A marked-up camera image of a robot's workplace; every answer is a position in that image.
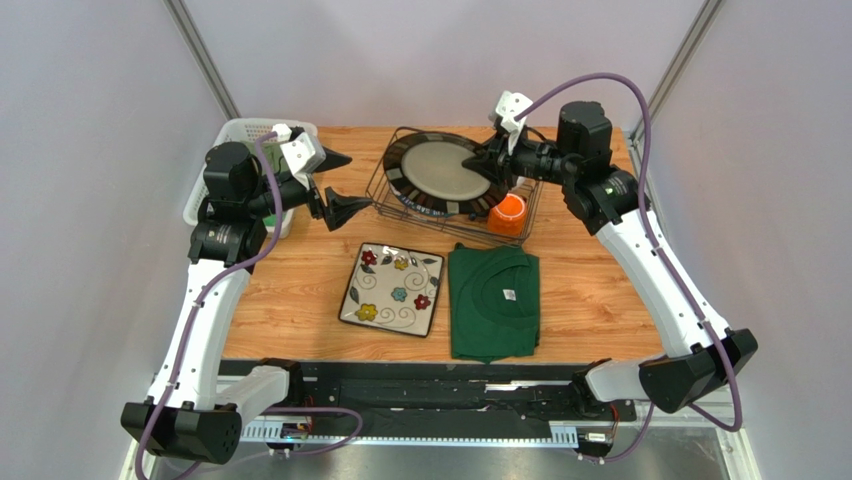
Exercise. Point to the orange ceramic mug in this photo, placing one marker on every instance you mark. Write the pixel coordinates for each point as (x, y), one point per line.
(508, 217)

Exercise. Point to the square floral ceramic plate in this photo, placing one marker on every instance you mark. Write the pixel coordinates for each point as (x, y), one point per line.
(393, 289)

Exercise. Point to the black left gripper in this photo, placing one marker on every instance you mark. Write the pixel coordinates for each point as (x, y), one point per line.
(338, 209)

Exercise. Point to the grey wire dish rack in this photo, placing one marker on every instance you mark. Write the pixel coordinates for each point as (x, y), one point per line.
(457, 225)

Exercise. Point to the folded dark green t-shirt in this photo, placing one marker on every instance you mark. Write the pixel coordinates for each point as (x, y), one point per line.
(495, 303)

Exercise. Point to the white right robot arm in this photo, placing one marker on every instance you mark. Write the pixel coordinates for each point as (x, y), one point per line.
(701, 352)

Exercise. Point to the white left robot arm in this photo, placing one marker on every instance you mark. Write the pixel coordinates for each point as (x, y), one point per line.
(184, 415)

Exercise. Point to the bright green cloth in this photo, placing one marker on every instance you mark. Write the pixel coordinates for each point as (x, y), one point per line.
(271, 220)

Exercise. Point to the aluminium frame post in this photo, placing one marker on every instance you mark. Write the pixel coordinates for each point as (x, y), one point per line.
(193, 38)
(700, 26)

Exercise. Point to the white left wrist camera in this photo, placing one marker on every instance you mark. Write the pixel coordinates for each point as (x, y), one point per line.
(301, 155)

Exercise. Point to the aluminium front rail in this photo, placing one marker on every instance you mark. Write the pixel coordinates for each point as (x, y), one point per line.
(681, 446)

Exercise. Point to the aluminium frame post right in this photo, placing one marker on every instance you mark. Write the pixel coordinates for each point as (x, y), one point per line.
(700, 26)

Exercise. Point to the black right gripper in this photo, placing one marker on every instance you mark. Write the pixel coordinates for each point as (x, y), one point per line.
(501, 163)

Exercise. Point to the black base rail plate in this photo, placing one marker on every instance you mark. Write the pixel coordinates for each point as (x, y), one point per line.
(471, 402)

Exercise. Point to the round green rimmed plate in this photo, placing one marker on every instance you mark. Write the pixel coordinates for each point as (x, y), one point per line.
(410, 204)

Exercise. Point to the olive green cloth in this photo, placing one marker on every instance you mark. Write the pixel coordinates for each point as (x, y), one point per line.
(275, 159)

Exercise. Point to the round black rimmed plate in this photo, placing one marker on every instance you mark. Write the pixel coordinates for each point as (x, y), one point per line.
(427, 169)

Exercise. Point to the aluminium frame post left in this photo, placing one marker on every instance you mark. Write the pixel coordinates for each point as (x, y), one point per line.
(193, 38)

